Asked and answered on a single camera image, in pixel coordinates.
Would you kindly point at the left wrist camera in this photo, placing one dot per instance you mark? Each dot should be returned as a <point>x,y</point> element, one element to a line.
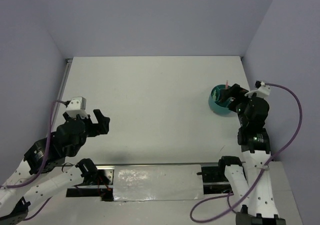
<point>77,107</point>

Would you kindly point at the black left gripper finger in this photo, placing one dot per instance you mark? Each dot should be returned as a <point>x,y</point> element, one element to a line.
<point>99,116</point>
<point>103,125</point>

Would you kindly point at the teal round desk organizer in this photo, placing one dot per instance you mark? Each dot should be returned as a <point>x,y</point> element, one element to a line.
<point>216,106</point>

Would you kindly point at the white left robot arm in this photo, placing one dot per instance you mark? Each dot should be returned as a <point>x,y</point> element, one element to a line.
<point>29,185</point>

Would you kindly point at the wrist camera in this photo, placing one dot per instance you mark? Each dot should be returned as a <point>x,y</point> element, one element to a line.
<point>77,107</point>
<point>262,90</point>

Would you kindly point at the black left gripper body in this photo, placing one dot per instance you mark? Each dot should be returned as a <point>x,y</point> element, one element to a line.
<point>92,128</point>

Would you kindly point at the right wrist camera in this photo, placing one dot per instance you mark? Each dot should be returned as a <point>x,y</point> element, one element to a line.
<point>262,90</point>

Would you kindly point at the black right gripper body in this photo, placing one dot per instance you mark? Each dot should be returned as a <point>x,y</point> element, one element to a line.
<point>241,100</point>

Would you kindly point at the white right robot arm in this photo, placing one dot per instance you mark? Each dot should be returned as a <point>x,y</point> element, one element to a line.
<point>249,176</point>

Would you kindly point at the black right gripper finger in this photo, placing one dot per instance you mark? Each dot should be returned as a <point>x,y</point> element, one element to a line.
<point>228,92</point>
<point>222,100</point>

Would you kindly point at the aluminium table rail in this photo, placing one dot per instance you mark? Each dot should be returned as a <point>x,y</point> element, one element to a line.
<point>54,108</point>

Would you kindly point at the green correction tape dispenser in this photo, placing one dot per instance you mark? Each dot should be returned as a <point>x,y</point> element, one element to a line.
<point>214,94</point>

